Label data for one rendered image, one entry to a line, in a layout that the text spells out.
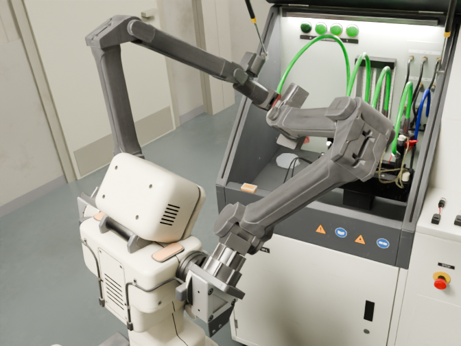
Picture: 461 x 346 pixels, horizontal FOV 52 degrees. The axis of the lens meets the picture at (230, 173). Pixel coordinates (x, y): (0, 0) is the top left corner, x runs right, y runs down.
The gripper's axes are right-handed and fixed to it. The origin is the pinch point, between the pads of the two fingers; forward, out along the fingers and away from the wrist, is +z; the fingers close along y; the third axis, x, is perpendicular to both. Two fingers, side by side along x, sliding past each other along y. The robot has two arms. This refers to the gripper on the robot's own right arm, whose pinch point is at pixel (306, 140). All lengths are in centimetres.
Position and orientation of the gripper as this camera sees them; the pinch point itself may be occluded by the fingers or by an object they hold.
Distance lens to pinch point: 143.3
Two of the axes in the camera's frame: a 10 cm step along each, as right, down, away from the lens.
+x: -7.2, -3.3, 6.1
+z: 5.4, 2.8, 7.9
